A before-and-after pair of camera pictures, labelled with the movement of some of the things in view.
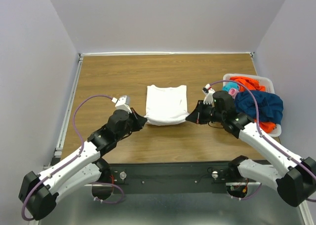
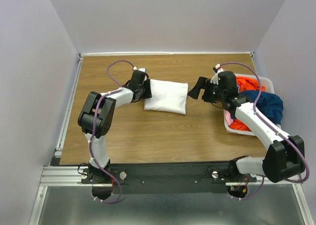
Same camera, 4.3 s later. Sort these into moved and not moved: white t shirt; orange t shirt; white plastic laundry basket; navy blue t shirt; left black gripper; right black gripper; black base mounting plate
Moved: white t shirt; left black gripper; right black gripper
Not moved: navy blue t shirt; white plastic laundry basket; black base mounting plate; orange t shirt
